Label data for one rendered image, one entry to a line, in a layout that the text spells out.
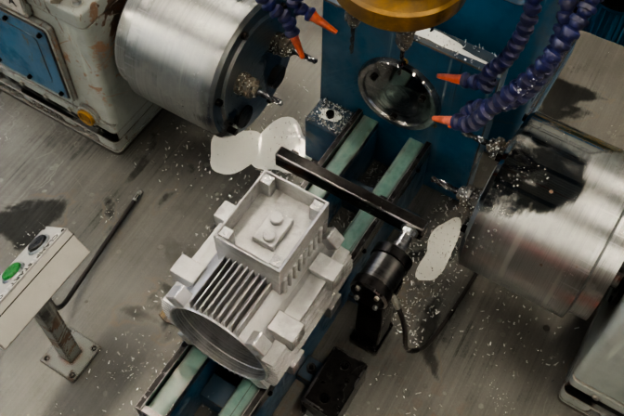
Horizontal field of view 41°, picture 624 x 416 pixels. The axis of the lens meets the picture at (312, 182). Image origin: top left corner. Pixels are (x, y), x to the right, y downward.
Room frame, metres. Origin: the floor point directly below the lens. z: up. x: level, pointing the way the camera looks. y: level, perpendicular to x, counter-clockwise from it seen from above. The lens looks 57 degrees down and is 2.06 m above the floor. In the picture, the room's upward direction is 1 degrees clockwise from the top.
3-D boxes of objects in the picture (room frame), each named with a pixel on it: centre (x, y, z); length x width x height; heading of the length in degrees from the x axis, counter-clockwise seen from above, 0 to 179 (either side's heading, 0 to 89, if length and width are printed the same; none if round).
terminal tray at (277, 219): (0.54, 0.05, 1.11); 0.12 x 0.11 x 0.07; 149
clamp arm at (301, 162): (0.67, -0.06, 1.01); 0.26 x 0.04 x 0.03; 59
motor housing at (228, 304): (0.51, 0.07, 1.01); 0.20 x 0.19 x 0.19; 149
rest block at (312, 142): (0.89, -0.03, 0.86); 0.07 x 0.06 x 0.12; 59
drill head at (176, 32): (0.96, 0.22, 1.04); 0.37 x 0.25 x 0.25; 59
